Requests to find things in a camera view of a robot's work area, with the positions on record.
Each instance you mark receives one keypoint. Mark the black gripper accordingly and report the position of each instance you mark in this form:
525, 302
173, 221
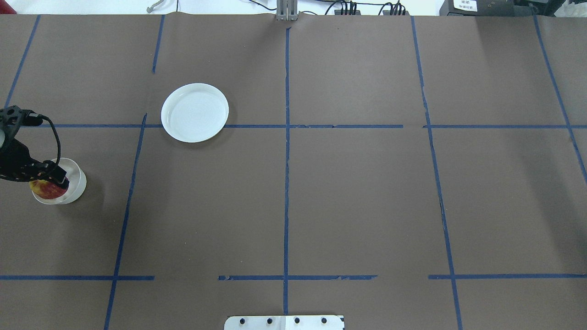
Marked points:
13, 159

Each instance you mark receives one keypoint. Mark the red yellow apple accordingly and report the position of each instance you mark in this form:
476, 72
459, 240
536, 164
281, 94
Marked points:
46, 190

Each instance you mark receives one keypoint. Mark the white bowl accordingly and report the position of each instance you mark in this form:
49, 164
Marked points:
76, 180

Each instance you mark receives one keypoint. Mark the white plate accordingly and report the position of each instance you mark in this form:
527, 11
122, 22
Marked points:
194, 113

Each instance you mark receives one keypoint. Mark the black control box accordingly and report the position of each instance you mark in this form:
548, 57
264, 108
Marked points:
485, 8

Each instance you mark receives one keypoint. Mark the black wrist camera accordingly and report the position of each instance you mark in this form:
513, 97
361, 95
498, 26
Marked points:
12, 118

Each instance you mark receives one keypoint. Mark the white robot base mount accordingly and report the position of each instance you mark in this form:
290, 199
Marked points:
285, 322

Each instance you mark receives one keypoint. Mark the aluminium frame post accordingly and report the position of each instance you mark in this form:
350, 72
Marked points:
287, 10

